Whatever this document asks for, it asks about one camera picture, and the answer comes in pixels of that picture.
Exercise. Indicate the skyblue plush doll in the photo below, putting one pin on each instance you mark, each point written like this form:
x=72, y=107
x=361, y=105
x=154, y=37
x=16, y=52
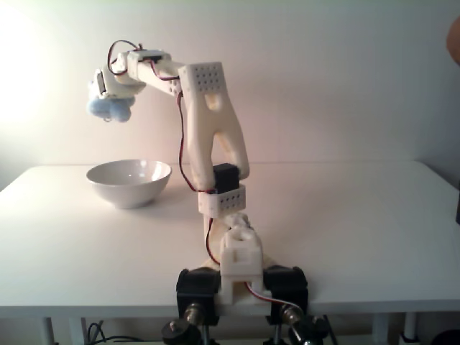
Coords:
x=115, y=110

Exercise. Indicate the white ceramic bowl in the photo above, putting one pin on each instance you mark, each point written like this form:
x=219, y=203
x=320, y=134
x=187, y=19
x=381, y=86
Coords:
x=127, y=188

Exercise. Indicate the person's hand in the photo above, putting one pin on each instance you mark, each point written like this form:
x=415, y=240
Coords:
x=454, y=41

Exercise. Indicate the black table clamp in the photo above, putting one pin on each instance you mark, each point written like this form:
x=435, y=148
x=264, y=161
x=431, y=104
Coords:
x=197, y=287
x=287, y=284

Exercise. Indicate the white table leg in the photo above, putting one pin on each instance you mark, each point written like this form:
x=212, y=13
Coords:
x=77, y=330
x=381, y=330

